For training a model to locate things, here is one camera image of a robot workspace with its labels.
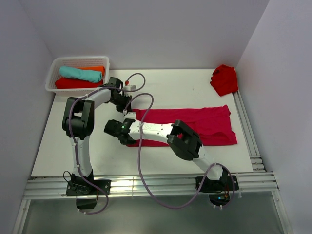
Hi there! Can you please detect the red rolled t shirt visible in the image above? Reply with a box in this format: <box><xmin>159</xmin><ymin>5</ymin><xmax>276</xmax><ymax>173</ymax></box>
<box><xmin>55</xmin><ymin>78</ymin><xmax>103</xmax><ymax>89</ymax></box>

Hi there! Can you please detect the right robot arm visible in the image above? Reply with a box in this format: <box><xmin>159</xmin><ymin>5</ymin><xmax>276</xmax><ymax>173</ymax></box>
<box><xmin>104</xmin><ymin>118</ymin><xmax>229</xmax><ymax>190</ymax></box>

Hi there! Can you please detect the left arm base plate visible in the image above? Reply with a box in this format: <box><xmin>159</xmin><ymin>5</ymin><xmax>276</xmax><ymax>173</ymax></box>
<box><xmin>65</xmin><ymin>179</ymin><xmax>111</xmax><ymax>196</ymax></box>

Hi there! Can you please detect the pink t shirt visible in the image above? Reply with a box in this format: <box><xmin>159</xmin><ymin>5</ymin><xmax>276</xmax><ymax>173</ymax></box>
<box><xmin>126</xmin><ymin>104</ymin><xmax>238</xmax><ymax>148</ymax></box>

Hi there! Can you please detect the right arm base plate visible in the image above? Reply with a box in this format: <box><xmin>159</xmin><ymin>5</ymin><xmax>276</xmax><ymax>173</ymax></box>
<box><xmin>200</xmin><ymin>175</ymin><xmax>239</xmax><ymax>193</ymax></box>

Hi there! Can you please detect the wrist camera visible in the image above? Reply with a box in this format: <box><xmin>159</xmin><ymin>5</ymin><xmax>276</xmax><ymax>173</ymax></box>
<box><xmin>123</xmin><ymin>110</ymin><xmax>136</xmax><ymax>120</ymax></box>
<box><xmin>123</xmin><ymin>79</ymin><xmax>137</xmax><ymax>93</ymax></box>

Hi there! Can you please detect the aluminium front rail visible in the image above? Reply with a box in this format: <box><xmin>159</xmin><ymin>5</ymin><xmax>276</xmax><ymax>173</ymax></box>
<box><xmin>22</xmin><ymin>172</ymin><xmax>279</xmax><ymax>200</ymax></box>

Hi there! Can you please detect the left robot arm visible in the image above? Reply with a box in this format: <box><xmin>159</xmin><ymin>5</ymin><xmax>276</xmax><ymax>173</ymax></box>
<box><xmin>62</xmin><ymin>77</ymin><xmax>132</xmax><ymax>195</ymax></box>

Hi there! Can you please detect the white plastic basket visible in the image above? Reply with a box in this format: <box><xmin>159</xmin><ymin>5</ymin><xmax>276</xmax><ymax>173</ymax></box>
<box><xmin>45</xmin><ymin>56</ymin><xmax>110</xmax><ymax>96</ymax></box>

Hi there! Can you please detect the aluminium side rail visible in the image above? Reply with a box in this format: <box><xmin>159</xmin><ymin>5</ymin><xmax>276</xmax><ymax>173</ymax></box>
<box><xmin>233</xmin><ymin>91</ymin><xmax>267</xmax><ymax>173</ymax></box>

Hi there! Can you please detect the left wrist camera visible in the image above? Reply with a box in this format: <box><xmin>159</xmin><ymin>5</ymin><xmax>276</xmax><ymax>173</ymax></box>
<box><xmin>123</xmin><ymin>79</ymin><xmax>137</xmax><ymax>93</ymax></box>

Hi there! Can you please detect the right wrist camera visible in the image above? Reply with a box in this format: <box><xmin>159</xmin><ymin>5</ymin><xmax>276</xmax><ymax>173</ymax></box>
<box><xmin>123</xmin><ymin>110</ymin><xmax>136</xmax><ymax>120</ymax></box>

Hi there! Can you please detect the orange rolled t shirt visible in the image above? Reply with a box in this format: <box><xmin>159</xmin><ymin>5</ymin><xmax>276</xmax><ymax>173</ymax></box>
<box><xmin>79</xmin><ymin>66</ymin><xmax>105</xmax><ymax>74</ymax></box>

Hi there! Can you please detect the red crumpled t shirt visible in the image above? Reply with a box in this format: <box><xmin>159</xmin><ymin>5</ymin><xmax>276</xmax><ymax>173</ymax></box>
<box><xmin>210</xmin><ymin>64</ymin><xmax>238</xmax><ymax>97</ymax></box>

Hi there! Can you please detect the teal rolled t shirt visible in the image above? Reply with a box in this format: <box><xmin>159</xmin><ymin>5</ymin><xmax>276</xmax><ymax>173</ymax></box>
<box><xmin>59</xmin><ymin>66</ymin><xmax>103</xmax><ymax>82</ymax></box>

